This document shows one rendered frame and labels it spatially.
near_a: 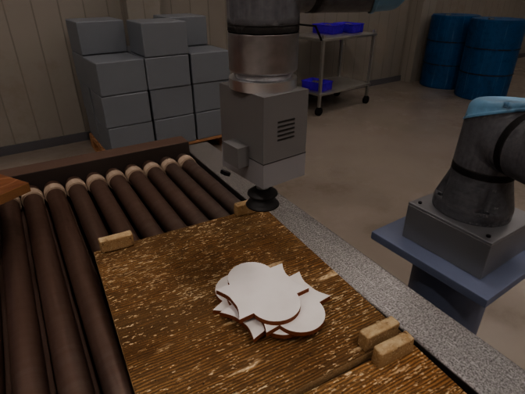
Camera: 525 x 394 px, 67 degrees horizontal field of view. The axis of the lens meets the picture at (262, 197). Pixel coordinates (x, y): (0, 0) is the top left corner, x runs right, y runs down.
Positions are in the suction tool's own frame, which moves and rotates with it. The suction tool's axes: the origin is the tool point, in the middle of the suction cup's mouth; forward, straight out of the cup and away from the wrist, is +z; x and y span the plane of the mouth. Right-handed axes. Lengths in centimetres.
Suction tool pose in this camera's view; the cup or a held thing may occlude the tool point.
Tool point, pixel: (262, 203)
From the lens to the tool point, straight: 51.6
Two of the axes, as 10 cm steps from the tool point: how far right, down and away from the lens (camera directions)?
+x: 7.9, -2.9, 5.4
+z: 0.0, 8.8, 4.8
